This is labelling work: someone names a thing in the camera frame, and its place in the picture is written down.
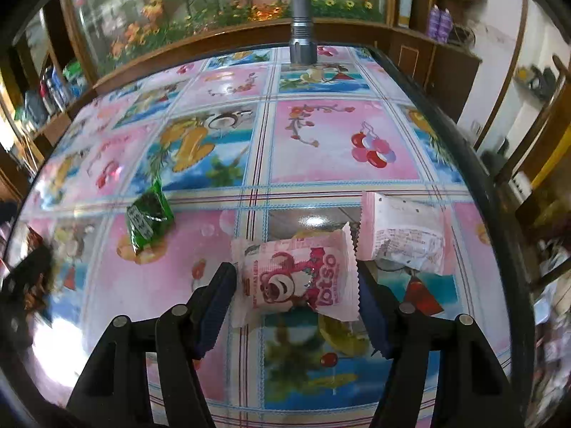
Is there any green snack packet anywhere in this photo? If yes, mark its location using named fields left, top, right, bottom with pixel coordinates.
left=126, top=177, right=176, bottom=255

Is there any white and pink snack packet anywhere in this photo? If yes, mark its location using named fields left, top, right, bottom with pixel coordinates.
left=357, top=191, right=448, bottom=276

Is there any printed cartoon tablecloth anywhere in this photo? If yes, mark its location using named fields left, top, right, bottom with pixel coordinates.
left=9, top=45, right=518, bottom=428

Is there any purple bottle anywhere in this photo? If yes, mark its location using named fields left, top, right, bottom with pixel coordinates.
left=426, top=4, right=440, bottom=40
left=438, top=7, right=452, bottom=44

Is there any low wooden side cabinet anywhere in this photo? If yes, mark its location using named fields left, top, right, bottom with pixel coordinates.
left=388, top=24, right=485, bottom=121

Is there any pink bear snack packet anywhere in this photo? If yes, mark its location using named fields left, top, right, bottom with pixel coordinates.
left=231, top=222, right=361, bottom=327

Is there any wooden chair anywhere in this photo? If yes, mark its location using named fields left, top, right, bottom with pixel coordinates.
left=493, top=53, right=571, bottom=295

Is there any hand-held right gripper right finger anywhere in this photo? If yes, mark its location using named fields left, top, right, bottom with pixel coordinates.
left=356, top=260, right=524, bottom=428

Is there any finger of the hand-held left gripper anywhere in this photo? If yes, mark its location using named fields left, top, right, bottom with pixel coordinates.
left=1, top=241, right=56, bottom=299

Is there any wooden cabinet with floral glass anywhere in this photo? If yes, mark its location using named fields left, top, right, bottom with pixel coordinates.
left=40, top=0, right=438, bottom=94

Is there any wooden shelf with bottles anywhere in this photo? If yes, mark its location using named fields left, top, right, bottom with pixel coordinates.
left=0, top=9, right=94, bottom=179

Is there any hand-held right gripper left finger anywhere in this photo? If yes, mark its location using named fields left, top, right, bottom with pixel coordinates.
left=66, top=262, right=238, bottom=428

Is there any silver flashlight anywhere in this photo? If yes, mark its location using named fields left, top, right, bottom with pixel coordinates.
left=288, top=0, right=317, bottom=64

